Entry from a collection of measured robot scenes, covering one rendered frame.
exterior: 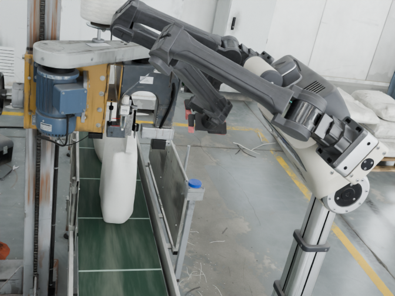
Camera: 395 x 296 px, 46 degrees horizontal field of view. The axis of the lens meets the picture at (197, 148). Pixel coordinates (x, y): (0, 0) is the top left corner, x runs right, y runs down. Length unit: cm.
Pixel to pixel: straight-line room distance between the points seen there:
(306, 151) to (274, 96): 27
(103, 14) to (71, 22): 300
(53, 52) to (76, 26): 299
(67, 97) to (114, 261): 96
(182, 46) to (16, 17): 367
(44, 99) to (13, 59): 303
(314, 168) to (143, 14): 72
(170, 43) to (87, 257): 146
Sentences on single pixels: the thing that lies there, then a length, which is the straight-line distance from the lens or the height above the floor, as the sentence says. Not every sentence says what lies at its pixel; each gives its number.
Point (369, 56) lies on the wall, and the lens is 734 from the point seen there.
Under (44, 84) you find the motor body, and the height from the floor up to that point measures 129.
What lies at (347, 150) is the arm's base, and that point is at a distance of 116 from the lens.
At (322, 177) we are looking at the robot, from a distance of 138.
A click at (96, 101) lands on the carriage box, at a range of 198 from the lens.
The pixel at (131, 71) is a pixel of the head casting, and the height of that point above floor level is 131.
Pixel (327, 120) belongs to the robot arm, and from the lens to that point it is 113.
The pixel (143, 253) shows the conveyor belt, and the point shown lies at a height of 38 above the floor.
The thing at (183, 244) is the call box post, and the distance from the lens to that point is 228.
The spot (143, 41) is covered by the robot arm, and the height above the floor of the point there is 151.
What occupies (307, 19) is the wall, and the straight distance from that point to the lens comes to 668.
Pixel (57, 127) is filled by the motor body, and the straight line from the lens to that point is 180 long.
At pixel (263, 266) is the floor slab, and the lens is 312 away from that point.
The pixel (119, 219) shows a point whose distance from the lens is 254.
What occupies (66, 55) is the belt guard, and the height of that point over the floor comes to 141.
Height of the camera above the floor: 188
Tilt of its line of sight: 25 degrees down
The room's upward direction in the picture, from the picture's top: 11 degrees clockwise
